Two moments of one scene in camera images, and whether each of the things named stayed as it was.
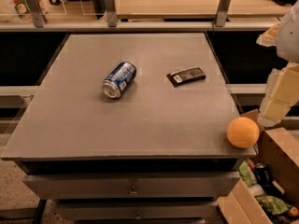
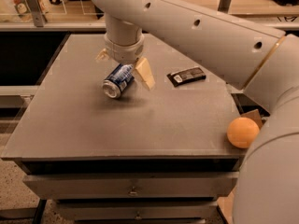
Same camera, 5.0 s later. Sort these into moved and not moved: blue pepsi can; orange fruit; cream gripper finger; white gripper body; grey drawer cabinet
Moved: white gripper body; cream gripper finger
Not moved: grey drawer cabinet; orange fruit; blue pepsi can
